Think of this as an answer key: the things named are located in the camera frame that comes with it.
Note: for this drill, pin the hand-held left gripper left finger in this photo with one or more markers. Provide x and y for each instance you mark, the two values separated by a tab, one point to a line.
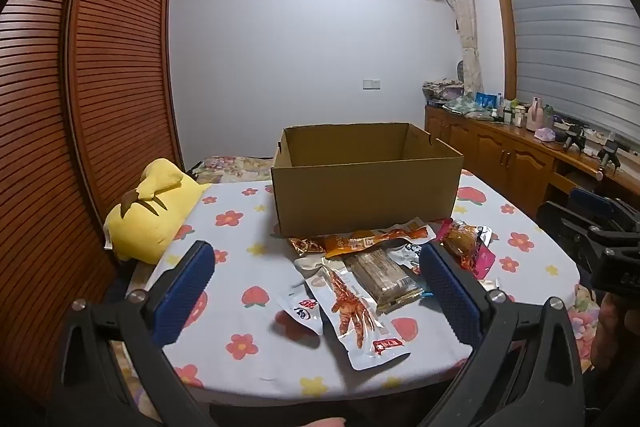
185	287

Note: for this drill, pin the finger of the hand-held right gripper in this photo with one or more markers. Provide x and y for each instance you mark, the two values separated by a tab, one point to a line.
562	219
595	202

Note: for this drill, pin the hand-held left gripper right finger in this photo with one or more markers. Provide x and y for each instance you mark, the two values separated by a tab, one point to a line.
450	292

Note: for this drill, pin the brown cake packet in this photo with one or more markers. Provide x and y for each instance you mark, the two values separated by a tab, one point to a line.
380	277

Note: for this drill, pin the chicken feet snack packet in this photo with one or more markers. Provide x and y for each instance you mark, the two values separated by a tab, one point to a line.
350	307

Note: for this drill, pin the small white red-label packet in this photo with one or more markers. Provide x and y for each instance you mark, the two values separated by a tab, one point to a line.
305	309

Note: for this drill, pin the brown cardboard box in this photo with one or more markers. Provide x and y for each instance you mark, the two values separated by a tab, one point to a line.
360	197

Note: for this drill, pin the person's right hand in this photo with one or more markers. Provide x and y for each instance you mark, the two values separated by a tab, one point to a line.
617	332

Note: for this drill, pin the person's left hand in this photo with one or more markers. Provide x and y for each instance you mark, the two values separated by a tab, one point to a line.
315	422

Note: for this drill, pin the pink snack packet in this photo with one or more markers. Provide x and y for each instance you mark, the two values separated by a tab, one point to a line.
482	264

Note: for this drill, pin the black mini tripod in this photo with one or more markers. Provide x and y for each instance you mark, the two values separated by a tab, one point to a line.
574	138
610	154

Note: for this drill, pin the white snack packet blue print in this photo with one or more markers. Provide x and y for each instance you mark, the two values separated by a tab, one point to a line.
407	254

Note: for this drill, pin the floral tablecloth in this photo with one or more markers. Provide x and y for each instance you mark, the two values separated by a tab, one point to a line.
240	257

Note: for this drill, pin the red strip snack packet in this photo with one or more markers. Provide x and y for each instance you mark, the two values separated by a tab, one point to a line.
405	233

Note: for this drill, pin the yellow plush toy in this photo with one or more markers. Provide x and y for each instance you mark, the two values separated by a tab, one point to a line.
150	217

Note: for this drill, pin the purple cap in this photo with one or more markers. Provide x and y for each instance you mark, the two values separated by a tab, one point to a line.
545	135

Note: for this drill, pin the wooden sideboard cabinet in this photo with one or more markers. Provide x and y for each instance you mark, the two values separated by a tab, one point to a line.
500	152

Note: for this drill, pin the pink bottle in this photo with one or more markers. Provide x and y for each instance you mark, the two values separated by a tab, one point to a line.
536	114

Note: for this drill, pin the orange snack packet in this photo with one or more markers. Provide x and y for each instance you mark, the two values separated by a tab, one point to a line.
350	243

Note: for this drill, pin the cluster of small bottles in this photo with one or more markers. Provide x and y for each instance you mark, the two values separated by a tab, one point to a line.
510	112

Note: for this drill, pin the pink floral quilt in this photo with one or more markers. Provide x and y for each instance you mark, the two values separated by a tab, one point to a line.
220	164

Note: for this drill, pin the blue carton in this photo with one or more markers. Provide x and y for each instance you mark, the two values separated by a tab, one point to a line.
486	101

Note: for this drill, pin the green floral cloth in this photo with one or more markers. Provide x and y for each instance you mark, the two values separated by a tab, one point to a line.
462	106

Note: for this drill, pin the grey window blind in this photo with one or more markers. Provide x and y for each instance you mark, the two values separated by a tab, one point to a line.
575	32

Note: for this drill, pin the pile of folded cloths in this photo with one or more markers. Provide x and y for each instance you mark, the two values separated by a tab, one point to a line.
440	89

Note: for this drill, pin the beige patterned curtain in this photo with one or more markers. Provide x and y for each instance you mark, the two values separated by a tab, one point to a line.
467	32

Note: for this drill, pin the wooden louvered wardrobe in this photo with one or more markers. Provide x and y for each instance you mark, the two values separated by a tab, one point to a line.
115	57

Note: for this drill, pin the wooden window frame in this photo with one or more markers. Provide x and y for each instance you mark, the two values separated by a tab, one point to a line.
505	32

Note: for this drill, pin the white wall switch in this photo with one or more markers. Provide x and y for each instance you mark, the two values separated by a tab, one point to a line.
372	84

